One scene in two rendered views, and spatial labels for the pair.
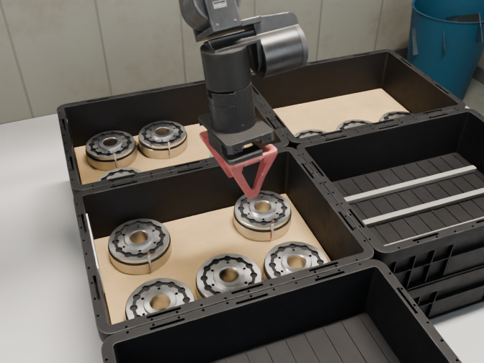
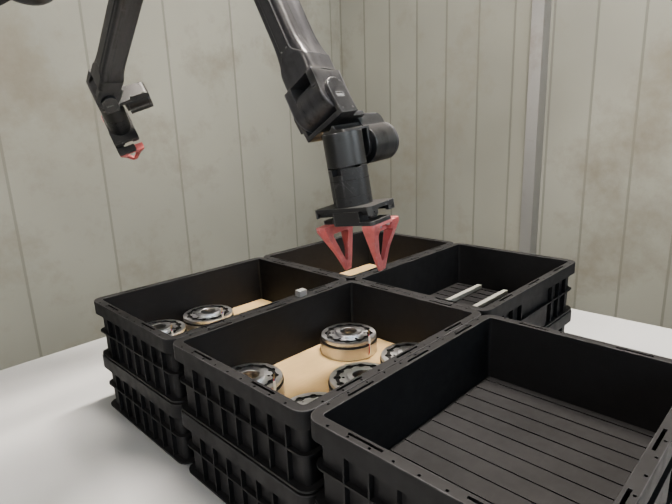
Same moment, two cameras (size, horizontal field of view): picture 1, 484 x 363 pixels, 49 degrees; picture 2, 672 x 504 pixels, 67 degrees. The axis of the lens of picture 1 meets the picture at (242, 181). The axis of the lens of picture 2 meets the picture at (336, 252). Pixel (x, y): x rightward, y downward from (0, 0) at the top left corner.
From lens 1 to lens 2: 44 cm
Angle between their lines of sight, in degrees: 33
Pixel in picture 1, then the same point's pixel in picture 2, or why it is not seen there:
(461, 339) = not seen: hidden behind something
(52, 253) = (111, 466)
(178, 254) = (291, 387)
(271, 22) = (368, 118)
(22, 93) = not seen: outside the picture
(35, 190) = (53, 420)
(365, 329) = (499, 385)
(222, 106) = (351, 180)
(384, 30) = not seen: hidden behind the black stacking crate
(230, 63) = (356, 138)
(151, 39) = (91, 315)
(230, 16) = (349, 103)
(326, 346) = (480, 404)
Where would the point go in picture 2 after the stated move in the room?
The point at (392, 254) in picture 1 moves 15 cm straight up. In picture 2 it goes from (493, 311) to (496, 222)
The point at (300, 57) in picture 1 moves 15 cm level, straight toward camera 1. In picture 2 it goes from (395, 142) to (446, 145)
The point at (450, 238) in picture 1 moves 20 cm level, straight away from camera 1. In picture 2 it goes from (520, 296) to (493, 266)
